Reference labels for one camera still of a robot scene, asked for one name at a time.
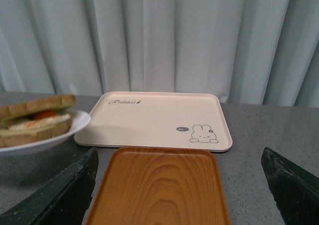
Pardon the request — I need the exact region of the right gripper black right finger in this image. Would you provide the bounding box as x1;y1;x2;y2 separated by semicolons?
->
261;147;319;225

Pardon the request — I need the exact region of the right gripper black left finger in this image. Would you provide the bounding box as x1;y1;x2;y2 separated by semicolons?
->
0;148;98;225

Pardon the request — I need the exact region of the brown wooden tray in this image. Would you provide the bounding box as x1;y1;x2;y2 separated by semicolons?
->
86;147;230;225

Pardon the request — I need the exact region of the white round plate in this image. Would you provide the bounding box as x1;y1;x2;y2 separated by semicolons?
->
0;109;91;157

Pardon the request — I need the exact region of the fried egg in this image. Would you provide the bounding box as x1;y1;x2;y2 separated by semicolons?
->
6;110;71;131

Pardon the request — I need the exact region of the grey-white curtain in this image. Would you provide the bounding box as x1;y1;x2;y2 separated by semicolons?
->
0;0;319;107

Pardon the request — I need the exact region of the beige rabbit tray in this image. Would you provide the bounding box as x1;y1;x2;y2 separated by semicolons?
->
74;92;233;152

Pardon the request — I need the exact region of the bread slice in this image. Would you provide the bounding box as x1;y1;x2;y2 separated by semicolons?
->
0;118;72;148
0;94;76;124

